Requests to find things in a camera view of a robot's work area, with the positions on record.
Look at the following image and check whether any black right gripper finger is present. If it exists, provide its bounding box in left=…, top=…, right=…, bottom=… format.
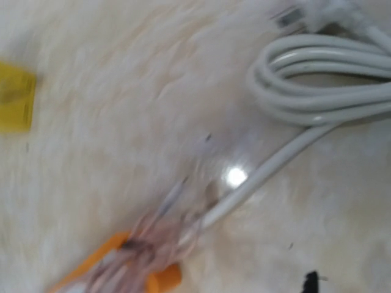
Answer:
left=301, top=270, right=328, bottom=293

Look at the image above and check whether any white usb cable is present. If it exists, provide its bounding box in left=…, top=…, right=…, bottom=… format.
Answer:
left=85, top=134, right=214, bottom=293

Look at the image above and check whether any yellow cube socket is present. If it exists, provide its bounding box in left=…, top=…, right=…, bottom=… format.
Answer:
left=1, top=62, right=37, bottom=133

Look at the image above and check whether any orange strip white cable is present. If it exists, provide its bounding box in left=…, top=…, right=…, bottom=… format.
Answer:
left=177, top=0, right=391, bottom=245

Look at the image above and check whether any orange power strip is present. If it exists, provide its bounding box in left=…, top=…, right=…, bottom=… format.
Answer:
left=46, top=231, right=182, bottom=292

